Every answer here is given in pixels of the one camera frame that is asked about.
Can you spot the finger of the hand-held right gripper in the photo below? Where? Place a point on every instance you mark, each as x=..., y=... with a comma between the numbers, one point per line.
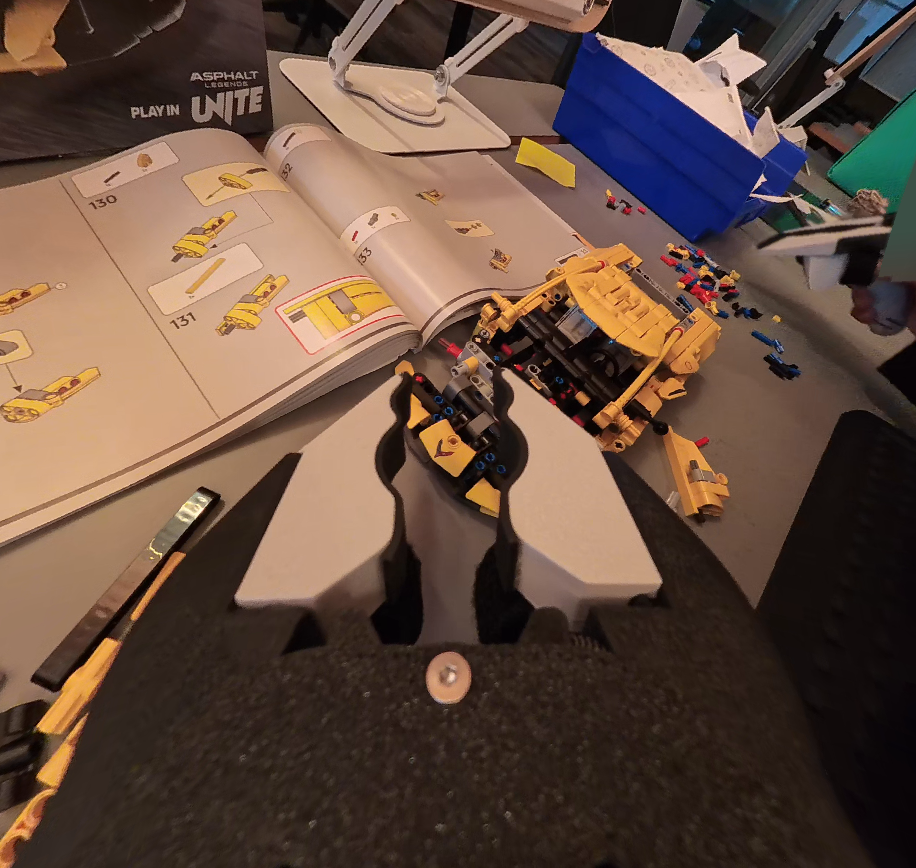
x=859, y=222
x=808, y=239

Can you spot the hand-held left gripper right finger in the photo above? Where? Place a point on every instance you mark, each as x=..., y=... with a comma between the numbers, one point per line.
x=579, y=524

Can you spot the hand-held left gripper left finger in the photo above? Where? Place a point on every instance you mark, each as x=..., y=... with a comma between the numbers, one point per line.
x=322, y=531

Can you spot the yellow panel with red pins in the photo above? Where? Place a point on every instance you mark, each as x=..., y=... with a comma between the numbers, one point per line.
x=690, y=474

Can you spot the grey brick connector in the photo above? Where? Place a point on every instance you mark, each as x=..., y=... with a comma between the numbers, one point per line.
x=700, y=474

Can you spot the person's right forearm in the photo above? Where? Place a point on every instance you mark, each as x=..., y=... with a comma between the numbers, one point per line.
x=902, y=374

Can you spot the grey desk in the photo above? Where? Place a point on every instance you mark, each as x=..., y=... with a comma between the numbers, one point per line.
x=751, y=438

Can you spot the person's right hand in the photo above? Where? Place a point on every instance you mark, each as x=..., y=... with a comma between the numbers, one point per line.
x=884, y=310

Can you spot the brown brick model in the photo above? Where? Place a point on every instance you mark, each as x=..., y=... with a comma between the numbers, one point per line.
x=867, y=201

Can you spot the green baseplate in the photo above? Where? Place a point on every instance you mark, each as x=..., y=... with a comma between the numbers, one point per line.
x=794, y=209

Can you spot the green box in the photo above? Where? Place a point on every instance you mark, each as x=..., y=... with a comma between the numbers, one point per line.
x=880, y=159

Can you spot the long blue pin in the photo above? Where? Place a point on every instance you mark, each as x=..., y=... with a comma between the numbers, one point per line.
x=767, y=340

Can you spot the short blue pin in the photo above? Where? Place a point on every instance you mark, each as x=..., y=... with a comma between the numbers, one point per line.
x=781, y=367

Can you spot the pile of small colourful pins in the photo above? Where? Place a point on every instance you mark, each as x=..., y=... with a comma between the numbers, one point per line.
x=705, y=281

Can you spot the scattered red and black pins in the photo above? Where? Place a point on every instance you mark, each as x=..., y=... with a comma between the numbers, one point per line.
x=624, y=202

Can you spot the blue plastic bin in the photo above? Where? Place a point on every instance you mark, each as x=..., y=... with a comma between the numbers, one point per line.
x=644, y=138

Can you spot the yellow brick car model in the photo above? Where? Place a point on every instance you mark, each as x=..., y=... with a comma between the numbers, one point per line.
x=615, y=302

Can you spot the black long brick beam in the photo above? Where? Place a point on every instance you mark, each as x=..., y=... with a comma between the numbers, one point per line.
x=121, y=596

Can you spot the yellow paper strip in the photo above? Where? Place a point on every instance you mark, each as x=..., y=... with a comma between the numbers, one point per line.
x=547, y=161

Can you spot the dark perforated panel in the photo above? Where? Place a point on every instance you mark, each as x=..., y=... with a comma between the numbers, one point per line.
x=844, y=596

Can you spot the instruction booklet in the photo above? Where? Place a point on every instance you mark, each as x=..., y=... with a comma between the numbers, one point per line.
x=215, y=252

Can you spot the white board stand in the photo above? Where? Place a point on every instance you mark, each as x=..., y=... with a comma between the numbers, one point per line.
x=401, y=116

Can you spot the black toy set box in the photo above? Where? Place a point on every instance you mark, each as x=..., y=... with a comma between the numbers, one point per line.
x=107, y=95

